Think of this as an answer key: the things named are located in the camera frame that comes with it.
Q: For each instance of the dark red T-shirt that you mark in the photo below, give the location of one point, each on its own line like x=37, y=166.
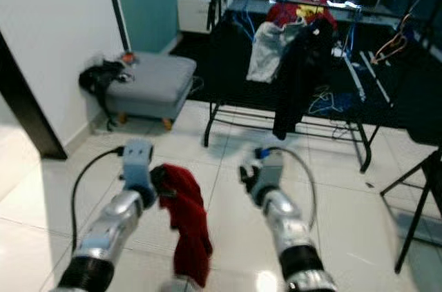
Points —
x=186, y=223

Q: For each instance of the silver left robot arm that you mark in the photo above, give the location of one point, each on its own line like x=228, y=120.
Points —
x=107, y=237

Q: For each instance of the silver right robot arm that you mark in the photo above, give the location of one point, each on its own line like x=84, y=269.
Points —
x=293, y=237

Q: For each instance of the orange hanger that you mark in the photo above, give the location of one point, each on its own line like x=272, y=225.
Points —
x=394, y=43

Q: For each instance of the dark navy garment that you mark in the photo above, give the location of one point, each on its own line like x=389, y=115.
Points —
x=304, y=78

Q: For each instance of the orange packet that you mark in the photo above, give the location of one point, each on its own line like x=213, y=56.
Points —
x=130, y=57

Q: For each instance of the red cloth covered table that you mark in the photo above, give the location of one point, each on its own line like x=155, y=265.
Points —
x=280, y=12

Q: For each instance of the white cabinet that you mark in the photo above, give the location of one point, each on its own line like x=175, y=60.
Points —
x=193, y=12

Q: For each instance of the black floor rug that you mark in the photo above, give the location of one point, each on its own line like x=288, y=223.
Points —
x=400, y=99

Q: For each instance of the black tripod stand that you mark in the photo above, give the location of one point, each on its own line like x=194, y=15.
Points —
x=421, y=195

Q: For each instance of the blue hangers bundle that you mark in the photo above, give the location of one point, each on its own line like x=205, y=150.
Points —
x=351, y=33

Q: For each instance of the yellow cloth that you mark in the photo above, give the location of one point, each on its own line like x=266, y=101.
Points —
x=311, y=10

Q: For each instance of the black metal clothes rack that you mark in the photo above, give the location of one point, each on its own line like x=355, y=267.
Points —
x=352, y=6

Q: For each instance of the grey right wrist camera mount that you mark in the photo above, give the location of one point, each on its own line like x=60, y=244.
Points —
x=269, y=168

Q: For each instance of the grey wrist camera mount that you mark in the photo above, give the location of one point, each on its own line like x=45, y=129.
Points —
x=269, y=168
x=138, y=164

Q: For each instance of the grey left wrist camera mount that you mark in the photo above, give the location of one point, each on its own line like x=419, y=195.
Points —
x=138, y=164

